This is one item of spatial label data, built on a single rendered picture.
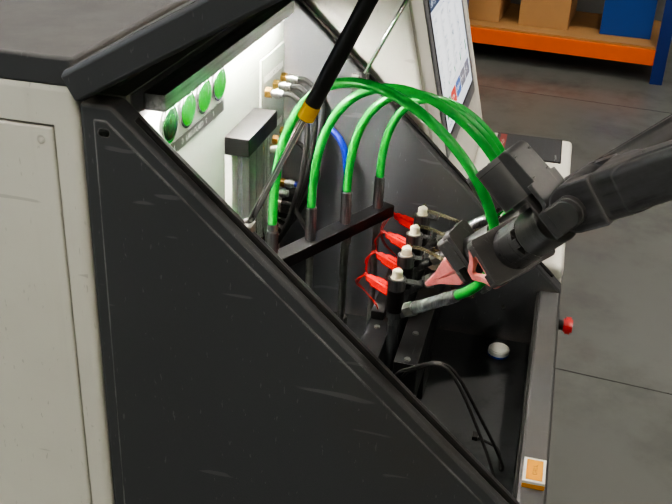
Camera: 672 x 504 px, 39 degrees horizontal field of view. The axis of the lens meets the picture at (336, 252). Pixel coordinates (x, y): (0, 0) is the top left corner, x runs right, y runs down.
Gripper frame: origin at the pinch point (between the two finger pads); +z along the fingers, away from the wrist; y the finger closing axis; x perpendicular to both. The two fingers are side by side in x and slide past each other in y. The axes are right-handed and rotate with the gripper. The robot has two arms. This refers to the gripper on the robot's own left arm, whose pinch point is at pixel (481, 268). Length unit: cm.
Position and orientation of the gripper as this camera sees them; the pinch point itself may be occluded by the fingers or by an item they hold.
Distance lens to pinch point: 126.6
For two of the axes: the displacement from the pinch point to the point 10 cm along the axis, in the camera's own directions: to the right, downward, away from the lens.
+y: -8.2, 4.1, -4.1
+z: -3.0, 3.1, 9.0
